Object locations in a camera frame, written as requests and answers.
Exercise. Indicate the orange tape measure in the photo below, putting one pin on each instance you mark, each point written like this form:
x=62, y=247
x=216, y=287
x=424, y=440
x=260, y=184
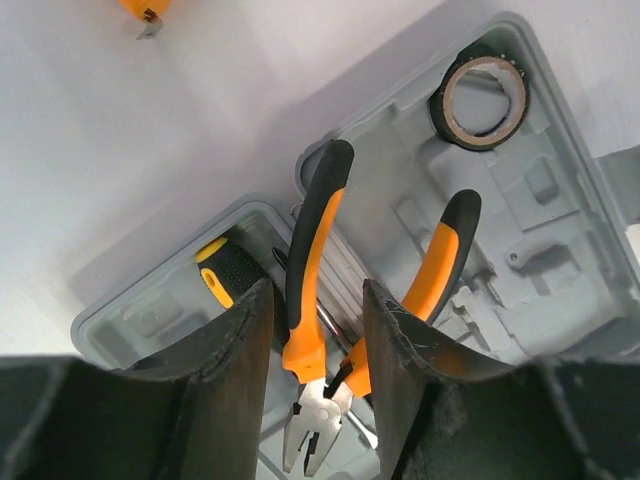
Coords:
x=150, y=13

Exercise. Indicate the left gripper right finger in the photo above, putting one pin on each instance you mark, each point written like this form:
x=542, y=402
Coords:
x=445, y=411

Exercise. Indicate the black tape roll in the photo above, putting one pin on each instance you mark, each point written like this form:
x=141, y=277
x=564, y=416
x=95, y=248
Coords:
x=482, y=100

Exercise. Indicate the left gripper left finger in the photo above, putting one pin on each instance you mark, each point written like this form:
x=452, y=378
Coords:
x=190, y=411

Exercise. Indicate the black yellow screwdriver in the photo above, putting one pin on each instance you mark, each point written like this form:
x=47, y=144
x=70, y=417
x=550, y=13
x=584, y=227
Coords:
x=366, y=434
x=228, y=270

